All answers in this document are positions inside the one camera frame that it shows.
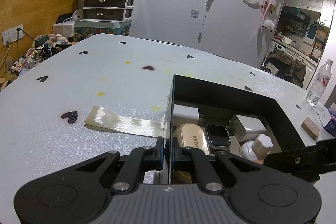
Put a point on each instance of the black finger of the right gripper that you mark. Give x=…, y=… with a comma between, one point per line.
x=307, y=163

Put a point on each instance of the white wall charger cube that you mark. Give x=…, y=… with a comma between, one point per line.
x=246, y=128

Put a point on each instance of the cream satin ribbon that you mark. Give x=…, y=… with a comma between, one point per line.
x=102, y=119

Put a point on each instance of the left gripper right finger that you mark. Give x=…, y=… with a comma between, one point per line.
x=198, y=165

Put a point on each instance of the pink compact box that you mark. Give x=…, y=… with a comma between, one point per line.
x=259, y=161
x=310, y=128

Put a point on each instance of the pile of plush toys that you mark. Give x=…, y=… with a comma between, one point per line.
x=43, y=47

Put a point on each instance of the pink compact box front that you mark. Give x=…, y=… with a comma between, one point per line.
x=259, y=161

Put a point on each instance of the clear water bottle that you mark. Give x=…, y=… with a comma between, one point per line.
x=320, y=83

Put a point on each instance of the white suction cup hook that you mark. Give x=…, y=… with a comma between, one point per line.
x=257, y=149

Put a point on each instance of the black storage box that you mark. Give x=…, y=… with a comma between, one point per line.
x=220, y=97

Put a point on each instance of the white power adapter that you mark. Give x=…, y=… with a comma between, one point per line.
x=186, y=114

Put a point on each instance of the purple tissue box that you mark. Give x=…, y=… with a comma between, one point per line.
x=328, y=119

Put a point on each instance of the brown jacket on chair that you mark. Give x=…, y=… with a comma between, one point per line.
x=281, y=64

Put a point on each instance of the white wall power outlet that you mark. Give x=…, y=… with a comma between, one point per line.
x=12, y=35

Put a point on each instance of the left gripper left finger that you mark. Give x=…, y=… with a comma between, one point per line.
x=132, y=168

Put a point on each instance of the gold earbuds case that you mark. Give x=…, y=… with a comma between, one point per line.
x=192, y=135

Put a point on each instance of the white three-drawer cabinet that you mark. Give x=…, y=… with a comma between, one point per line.
x=108, y=10

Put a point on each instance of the white plush sheep toy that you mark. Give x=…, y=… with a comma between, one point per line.
x=268, y=25

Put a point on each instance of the black smartwatch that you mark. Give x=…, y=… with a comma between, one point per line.
x=218, y=138

